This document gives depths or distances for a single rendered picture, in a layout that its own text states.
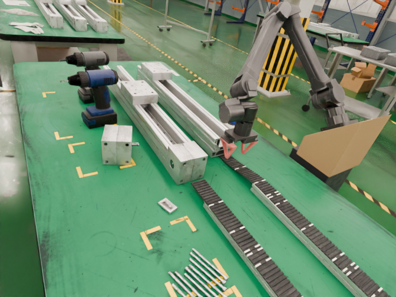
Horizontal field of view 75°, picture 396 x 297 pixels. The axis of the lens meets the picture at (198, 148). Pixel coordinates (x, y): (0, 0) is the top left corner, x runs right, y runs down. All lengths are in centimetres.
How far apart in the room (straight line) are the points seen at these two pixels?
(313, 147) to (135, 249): 78
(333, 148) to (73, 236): 90
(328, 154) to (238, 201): 43
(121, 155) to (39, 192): 25
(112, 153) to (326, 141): 78
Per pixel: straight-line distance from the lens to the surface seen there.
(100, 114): 108
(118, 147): 86
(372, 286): 80
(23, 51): 253
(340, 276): 79
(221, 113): 80
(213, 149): 97
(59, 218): 76
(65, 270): 67
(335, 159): 109
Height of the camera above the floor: 134
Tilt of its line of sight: 34 degrees down
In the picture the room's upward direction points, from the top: 11 degrees clockwise
